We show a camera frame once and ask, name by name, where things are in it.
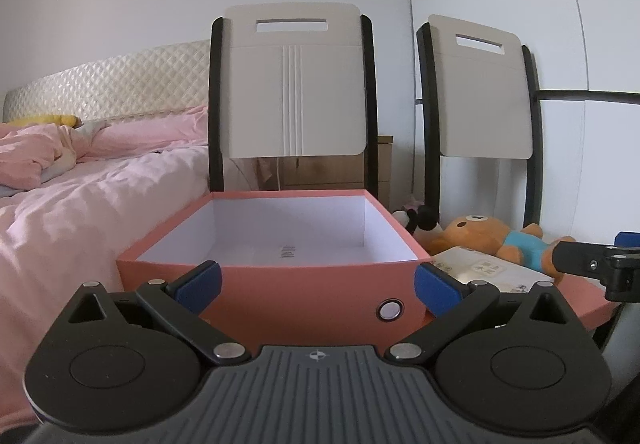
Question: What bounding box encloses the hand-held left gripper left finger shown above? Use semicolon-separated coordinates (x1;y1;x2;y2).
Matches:
66;261;253;366

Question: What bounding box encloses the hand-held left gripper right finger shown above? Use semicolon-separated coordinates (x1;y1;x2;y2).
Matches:
384;262;574;366

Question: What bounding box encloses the white tissue pack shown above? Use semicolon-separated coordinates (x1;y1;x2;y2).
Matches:
430;246;556;296

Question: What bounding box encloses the black and white mouse plush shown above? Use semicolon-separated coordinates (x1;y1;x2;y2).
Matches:
391;204;443;245

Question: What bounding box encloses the orange bear plush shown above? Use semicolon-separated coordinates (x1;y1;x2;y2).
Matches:
429;213;576;282

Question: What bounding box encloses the pink storage box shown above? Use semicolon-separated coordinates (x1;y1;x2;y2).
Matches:
116;190;432;350

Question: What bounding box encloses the bed with pink sheet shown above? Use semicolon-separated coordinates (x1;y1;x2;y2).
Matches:
0;104;213;425

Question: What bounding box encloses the wooden nightstand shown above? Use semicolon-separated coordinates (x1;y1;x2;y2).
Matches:
280;134;396;205

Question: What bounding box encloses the rumpled pink duvet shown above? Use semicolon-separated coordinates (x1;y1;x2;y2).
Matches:
0;121;83;190

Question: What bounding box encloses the white quilted headboard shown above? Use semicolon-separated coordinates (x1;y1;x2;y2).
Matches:
2;40;212;125

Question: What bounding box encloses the yellow pillow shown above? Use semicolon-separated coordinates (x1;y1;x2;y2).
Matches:
5;115;78;128

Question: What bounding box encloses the white chair with black frame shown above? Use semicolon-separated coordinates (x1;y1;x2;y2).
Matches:
415;14;546;235
209;1;381;205

